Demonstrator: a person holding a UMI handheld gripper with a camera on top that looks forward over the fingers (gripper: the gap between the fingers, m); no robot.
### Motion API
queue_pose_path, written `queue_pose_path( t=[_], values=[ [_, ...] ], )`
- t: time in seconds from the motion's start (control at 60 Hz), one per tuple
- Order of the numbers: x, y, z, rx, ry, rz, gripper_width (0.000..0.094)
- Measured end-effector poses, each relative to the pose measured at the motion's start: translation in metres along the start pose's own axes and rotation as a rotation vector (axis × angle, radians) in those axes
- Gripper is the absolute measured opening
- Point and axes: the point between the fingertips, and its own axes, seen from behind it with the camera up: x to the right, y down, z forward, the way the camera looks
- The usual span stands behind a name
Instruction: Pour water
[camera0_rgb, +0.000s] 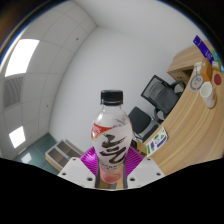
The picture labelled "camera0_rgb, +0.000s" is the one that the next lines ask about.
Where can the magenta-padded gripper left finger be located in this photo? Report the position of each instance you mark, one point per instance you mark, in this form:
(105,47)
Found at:
(74,171)

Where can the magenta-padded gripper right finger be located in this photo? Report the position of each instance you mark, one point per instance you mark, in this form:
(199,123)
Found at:
(148,170)

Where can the pink drink bottle black cap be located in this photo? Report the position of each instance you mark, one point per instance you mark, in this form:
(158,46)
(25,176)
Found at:
(111,133)

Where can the wooden shelf cabinet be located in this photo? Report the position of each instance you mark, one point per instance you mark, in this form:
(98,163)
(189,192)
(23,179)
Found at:
(60,156)

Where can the white green blue leaflet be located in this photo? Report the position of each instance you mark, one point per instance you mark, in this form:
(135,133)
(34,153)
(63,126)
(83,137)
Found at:
(156,141)

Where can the dark grey office chair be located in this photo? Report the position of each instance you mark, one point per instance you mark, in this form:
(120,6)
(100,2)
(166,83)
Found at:
(141,123)

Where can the black mesh office chair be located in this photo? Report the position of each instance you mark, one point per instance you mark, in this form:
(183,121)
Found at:
(160,95)

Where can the white paper cup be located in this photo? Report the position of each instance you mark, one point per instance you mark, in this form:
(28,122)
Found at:
(208,95)

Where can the ceiling air vent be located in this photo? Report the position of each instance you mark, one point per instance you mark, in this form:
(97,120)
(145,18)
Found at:
(12,91)

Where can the small orange box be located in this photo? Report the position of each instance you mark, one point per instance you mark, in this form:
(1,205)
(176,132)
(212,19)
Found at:
(205,71)

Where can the wooden side desk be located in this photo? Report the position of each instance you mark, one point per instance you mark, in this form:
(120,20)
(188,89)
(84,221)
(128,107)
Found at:
(183,61)

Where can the flat round red coaster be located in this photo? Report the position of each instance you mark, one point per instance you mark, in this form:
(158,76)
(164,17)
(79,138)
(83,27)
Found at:
(217,79)

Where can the large ceiling light panel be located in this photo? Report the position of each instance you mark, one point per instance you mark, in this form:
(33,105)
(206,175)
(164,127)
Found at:
(21,56)

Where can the purple stand-up pouch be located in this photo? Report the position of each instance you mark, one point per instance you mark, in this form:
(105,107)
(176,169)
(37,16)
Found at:
(202,46)

